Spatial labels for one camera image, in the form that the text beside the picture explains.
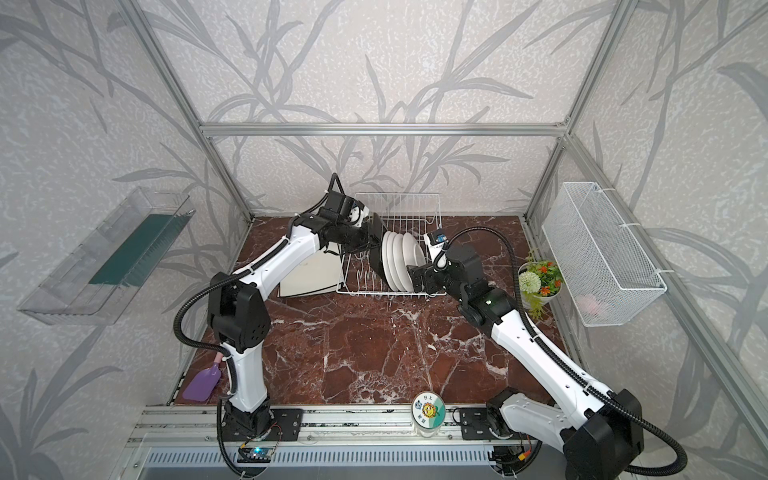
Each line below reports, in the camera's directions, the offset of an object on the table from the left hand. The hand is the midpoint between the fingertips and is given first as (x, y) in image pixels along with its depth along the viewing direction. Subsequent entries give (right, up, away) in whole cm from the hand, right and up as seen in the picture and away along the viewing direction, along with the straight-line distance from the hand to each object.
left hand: (386, 234), depth 87 cm
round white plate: (0, -8, 0) cm, 8 cm away
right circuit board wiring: (+31, -54, -17) cm, 64 cm away
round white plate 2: (+2, -8, 0) cm, 9 cm away
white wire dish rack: (+11, +9, +32) cm, 35 cm away
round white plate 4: (+6, -7, +3) cm, 10 cm away
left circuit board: (-31, -54, -15) cm, 64 cm away
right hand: (+11, -5, -10) cm, 15 cm away
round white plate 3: (+4, -9, 0) cm, 10 cm away
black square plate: (-2, +1, +4) cm, 5 cm away
